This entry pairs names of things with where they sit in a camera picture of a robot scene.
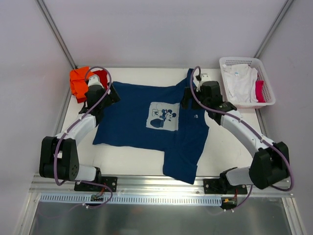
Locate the blue printed t shirt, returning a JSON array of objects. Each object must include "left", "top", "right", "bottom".
[{"left": 92, "top": 69, "right": 209, "bottom": 184}]

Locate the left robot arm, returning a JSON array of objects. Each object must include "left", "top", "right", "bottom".
[{"left": 39, "top": 85, "right": 120, "bottom": 191}]

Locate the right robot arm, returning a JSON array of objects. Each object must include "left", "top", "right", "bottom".
[{"left": 181, "top": 81, "right": 291, "bottom": 194}]

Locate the orange folded t shirt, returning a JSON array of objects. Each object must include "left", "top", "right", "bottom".
[{"left": 69, "top": 67, "right": 89, "bottom": 103}]

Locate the red folded t shirt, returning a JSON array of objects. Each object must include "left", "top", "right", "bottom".
[{"left": 87, "top": 70, "right": 108, "bottom": 88}]

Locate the white t shirt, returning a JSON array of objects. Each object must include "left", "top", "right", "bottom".
[{"left": 222, "top": 64, "right": 258, "bottom": 103}]

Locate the white plastic basket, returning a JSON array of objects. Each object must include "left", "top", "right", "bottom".
[{"left": 219, "top": 57, "right": 276, "bottom": 109}]

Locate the pink t shirt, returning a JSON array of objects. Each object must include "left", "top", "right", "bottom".
[{"left": 255, "top": 80, "right": 266, "bottom": 103}]

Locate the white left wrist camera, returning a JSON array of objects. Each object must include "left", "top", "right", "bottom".
[{"left": 88, "top": 74, "right": 103, "bottom": 87}]

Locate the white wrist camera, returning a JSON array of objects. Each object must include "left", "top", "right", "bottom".
[
  {"left": 196, "top": 73, "right": 211, "bottom": 92},
  {"left": 88, "top": 74, "right": 103, "bottom": 87}
]

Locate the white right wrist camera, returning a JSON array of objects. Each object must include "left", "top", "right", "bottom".
[{"left": 196, "top": 73, "right": 211, "bottom": 92}]

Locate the left aluminium corner post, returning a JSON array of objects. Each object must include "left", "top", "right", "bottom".
[{"left": 35, "top": 0, "right": 78, "bottom": 69}]

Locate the aluminium corner post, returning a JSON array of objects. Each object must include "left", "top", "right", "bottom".
[
  {"left": 253, "top": 0, "right": 295, "bottom": 58},
  {"left": 35, "top": 0, "right": 78, "bottom": 69}
]

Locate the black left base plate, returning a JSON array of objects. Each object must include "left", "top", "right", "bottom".
[{"left": 74, "top": 176, "right": 118, "bottom": 192}]

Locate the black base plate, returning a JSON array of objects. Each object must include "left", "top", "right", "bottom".
[
  {"left": 203, "top": 178, "right": 247, "bottom": 195},
  {"left": 74, "top": 176, "right": 118, "bottom": 192}
]

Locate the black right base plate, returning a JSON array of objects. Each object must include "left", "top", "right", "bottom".
[{"left": 203, "top": 178, "right": 247, "bottom": 195}]

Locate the aluminium front rail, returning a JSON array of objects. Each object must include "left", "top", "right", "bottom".
[{"left": 29, "top": 173, "right": 293, "bottom": 198}]

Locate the white slotted cable duct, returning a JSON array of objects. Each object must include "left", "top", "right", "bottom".
[{"left": 40, "top": 193, "right": 222, "bottom": 207}]

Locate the right aluminium corner post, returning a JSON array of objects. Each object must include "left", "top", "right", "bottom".
[{"left": 253, "top": 0, "right": 295, "bottom": 58}]

